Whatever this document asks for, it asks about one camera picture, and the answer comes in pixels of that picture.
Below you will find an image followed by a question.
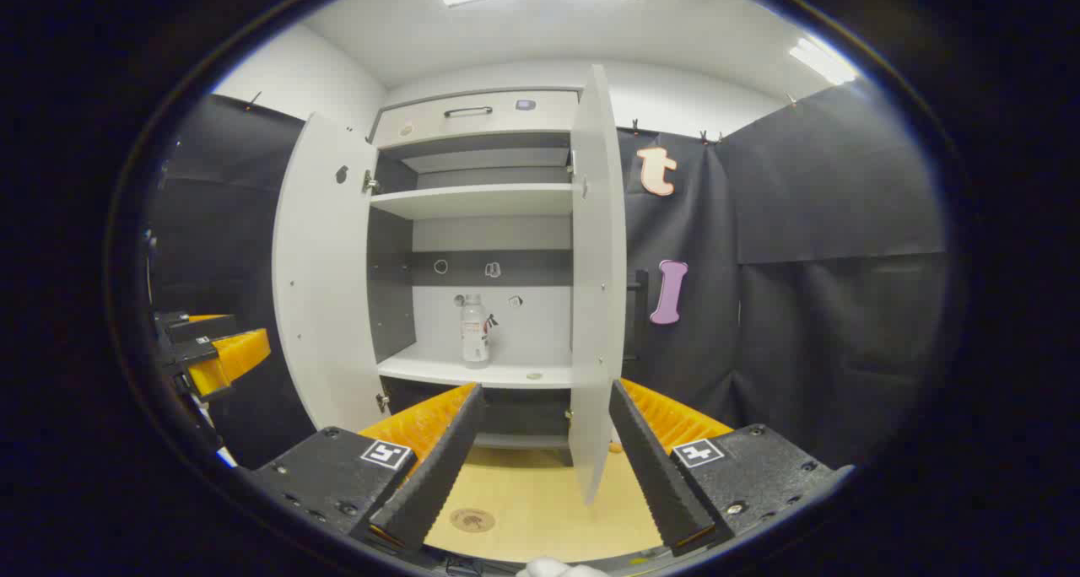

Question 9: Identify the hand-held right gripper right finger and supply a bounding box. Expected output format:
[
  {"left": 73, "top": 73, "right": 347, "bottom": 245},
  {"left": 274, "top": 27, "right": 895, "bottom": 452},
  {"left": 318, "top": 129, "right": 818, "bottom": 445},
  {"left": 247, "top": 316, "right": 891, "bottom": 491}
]
[{"left": 607, "top": 378, "right": 853, "bottom": 558}]

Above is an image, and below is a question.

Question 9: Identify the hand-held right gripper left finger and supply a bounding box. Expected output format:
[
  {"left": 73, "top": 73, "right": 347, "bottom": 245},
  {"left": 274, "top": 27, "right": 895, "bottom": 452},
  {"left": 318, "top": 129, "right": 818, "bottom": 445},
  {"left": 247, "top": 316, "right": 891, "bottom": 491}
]
[{"left": 251, "top": 381, "right": 488, "bottom": 554}]

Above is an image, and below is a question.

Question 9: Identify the white cabinet door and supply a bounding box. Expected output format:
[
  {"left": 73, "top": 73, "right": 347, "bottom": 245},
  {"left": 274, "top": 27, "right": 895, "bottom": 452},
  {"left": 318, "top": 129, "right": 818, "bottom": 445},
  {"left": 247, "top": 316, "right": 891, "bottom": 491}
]
[
  {"left": 567, "top": 63, "right": 651, "bottom": 507},
  {"left": 271, "top": 111, "right": 382, "bottom": 434}
]

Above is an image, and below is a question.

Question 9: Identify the clear plastic bottle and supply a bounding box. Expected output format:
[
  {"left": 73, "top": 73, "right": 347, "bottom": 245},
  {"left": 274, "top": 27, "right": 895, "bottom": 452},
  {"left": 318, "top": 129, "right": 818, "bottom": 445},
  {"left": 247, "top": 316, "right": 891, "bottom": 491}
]
[{"left": 460, "top": 294, "right": 493, "bottom": 369}]

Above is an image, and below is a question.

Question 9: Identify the white cabinet shelf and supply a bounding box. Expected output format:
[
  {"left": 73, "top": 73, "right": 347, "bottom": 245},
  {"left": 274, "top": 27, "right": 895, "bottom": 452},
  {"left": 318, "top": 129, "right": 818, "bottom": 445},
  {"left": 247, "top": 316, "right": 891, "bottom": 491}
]
[
  {"left": 376, "top": 344, "right": 575, "bottom": 391},
  {"left": 369, "top": 182, "right": 575, "bottom": 221}
]

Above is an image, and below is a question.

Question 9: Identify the white and grey cabinet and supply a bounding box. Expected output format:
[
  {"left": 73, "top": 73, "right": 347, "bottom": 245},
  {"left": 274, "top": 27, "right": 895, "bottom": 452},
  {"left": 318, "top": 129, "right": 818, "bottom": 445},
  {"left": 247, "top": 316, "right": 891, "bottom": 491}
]
[{"left": 365, "top": 86, "right": 585, "bottom": 470}]

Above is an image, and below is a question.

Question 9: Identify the black backdrop cloth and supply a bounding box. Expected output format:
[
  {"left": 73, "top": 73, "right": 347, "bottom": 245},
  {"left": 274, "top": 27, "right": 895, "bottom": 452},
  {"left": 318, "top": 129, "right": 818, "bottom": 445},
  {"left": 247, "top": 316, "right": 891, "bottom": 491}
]
[{"left": 145, "top": 78, "right": 952, "bottom": 470}]

